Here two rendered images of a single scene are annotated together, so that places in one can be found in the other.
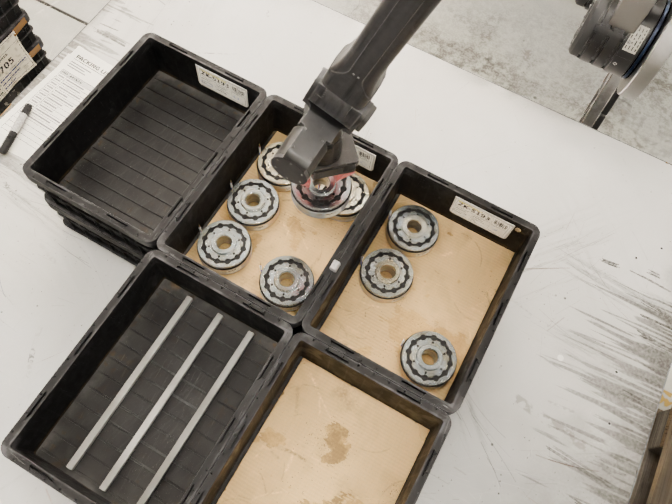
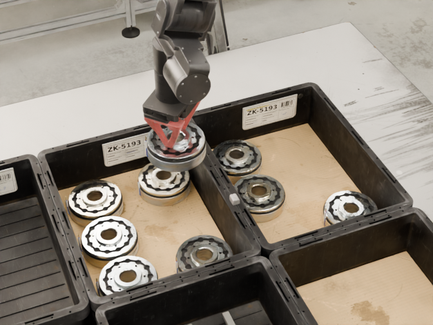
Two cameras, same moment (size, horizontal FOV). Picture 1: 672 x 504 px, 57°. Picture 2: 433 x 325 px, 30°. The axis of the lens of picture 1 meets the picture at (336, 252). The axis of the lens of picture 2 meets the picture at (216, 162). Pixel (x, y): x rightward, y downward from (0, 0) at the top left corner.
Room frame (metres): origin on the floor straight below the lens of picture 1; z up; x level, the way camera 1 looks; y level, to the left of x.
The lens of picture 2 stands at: (-0.30, 0.72, 1.95)
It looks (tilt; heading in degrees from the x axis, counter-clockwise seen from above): 42 degrees down; 317
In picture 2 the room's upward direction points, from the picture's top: straight up
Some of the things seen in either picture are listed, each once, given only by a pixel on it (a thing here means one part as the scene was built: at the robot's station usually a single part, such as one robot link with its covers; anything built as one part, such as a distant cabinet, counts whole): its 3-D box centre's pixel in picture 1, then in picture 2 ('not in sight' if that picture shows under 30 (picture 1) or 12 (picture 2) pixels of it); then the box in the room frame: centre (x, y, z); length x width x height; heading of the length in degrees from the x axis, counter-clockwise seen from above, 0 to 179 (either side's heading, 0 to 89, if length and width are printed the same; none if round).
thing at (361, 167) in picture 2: (419, 288); (290, 180); (0.44, -0.17, 0.87); 0.40 x 0.30 x 0.11; 159
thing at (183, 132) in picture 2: (321, 182); (176, 137); (0.53, 0.04, 1.04); 0.05 x 0.05 x 0.01
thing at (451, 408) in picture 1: (425, 278); (292, 160); (0.44, -0.17, 0.92); 0.40 x 0.30 x 0.02; 159
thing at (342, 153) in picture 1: (322, 143); (172, 84); (0.53, 0.05, 1.16); 0.10 x 0.07 x 0.07; 113
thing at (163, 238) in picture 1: (282, 202); (142, 203); (0.54, 0.11, 0.92); 0.40 x 0.30 x 0.02; 159
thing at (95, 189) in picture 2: not in sight; (95, 196); (0.66, 0.14, 0.86); 0.05 x 0.05 x 0.01
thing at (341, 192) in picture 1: (321, 183); (176, 139); (0.53, 0.04, 1.04); 0.10 x 0.10 x 0.01
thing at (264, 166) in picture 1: (282, 163); (95, 198); (0.66, 0.14, 0.86); 0.10 x 0.10 x 0.01
